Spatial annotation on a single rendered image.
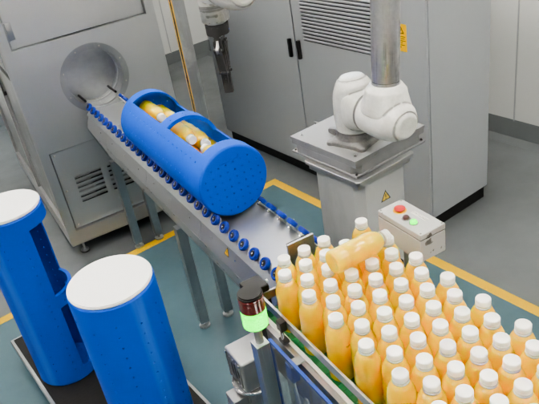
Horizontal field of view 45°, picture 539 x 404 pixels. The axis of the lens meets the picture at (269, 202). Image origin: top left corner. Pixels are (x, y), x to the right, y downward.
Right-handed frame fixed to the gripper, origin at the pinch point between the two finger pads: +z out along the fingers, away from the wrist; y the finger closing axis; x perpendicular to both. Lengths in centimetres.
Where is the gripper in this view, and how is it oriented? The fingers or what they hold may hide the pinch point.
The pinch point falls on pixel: (227, 82)
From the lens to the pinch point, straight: 220.5
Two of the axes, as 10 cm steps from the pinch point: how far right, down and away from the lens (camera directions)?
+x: 9.8, -0.7, -1.7
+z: 1.5, 8.5, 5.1
